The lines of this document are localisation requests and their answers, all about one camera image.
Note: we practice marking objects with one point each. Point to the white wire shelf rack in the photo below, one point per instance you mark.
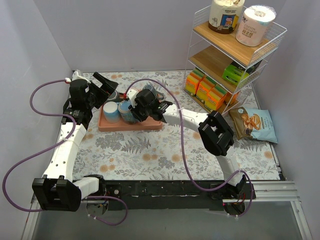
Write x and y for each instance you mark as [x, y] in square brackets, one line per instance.
[212, 52]

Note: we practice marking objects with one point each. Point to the pink mug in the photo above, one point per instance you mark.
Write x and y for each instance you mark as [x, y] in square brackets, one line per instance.
[133, 89]

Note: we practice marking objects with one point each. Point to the blue brown chips bag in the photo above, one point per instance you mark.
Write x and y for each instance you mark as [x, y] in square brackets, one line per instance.
[253, 123]

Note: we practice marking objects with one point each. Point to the orange sponge pack middle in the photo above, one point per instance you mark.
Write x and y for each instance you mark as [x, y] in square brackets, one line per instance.
[204, 87]

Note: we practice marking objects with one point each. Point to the blue butterfly mug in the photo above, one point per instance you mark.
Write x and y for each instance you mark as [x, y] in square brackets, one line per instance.
[125, 113]

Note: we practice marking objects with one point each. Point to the dark green mug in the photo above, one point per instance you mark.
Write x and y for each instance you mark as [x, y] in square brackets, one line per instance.
[116, 97]

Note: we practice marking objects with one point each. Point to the dark grey mug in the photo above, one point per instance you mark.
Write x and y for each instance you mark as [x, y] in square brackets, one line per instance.
[160, 96]

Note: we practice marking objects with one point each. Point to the blue white gradient mug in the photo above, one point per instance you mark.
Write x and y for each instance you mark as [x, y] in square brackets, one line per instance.
[111, 113]

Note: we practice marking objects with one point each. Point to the orange sponge pack right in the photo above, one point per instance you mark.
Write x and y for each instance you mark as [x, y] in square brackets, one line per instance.
[218, 96]

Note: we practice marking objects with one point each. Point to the brown cartoon tissue roll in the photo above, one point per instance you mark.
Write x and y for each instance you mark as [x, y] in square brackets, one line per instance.
[224, 15]

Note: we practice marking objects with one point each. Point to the floral tablecloth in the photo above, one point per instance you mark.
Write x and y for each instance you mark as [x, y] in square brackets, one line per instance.
[156, 154]

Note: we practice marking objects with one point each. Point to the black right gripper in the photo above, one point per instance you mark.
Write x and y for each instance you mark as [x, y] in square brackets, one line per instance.
[136, 110]

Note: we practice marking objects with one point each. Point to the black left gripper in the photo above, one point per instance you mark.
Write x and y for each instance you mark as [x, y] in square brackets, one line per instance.
[97, 90]

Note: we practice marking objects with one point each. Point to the orange sponge pack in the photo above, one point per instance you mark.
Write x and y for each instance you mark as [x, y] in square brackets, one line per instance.
[218, 96]
[204, 87]
[193, 80]

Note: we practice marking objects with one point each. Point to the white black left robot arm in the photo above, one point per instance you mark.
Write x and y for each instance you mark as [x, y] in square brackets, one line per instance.
[67, 150]

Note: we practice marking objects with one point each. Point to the green tissue box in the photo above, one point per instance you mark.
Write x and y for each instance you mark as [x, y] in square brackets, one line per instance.
[234, 72]

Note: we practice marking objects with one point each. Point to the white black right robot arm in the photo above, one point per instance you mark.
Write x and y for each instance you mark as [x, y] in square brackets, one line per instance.
[216, 135]

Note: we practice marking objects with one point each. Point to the pink toilet paper roll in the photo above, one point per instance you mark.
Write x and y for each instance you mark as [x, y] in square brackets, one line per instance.
[255, 22]

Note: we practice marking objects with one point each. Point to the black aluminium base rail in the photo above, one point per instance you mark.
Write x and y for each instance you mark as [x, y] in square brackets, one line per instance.
[115, 195]

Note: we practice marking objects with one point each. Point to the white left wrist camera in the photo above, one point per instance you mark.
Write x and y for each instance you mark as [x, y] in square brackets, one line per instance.
[77, 75]

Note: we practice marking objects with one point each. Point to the terracotta pink tray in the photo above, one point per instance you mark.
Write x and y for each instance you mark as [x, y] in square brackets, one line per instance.
[148, 124]

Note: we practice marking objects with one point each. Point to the orange sponge pack left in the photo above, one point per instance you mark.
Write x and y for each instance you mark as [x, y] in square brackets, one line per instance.
[193, 80]

